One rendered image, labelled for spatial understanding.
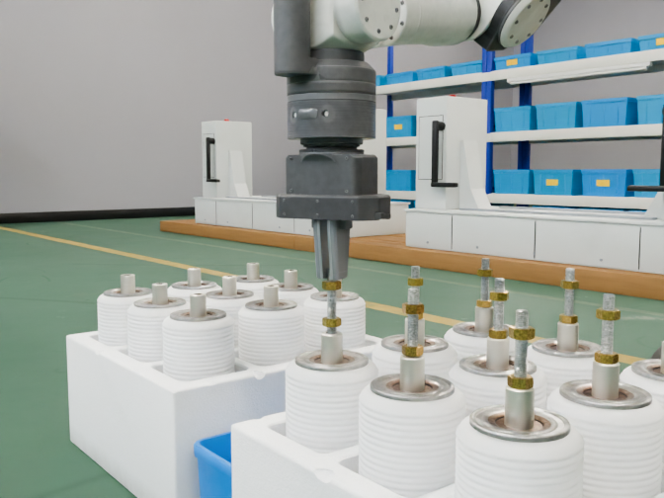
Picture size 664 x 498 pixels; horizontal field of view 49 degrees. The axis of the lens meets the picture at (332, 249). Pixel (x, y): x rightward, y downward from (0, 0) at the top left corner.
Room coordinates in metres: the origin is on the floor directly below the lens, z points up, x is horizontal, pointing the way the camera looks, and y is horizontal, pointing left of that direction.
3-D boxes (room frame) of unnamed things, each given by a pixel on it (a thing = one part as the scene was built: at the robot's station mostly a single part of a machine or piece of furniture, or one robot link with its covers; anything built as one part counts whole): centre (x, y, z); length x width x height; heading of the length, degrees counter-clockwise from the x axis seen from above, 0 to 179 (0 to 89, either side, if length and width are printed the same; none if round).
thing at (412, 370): (0.63, -0.07, 0.26); 0.02 x 0.02 x 0.03
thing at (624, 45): (5.77, -2.27, 1.38); 0.50 x 0.38 x 0.11; 131
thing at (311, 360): (0.73, 0.00, 0.25); 0.08 x 0.08 x 0.01
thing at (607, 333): (0.61, -0.24, 0.30); 0.01 x 0.01 x 0.08
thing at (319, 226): (0.73, 0.01, 0.37); 0.03 x 0.02 x 0.06; 149
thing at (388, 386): (0.63, -0.07, 0.25); 0.08 x 0.08 x 0.01
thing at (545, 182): (6.10, -1.99, 0.36); 0.50 x 0.38 x 0.21; 130
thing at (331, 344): (0.73, 0.00, 0.26); 0.02 x 0.02 x 0.03
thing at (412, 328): (0.63, -0.07, 0.30); 0.01 x 0.01 x 0.08
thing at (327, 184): (0.73, 0.00, 0.46); 0.13 x 0.10 x 0.12; 59
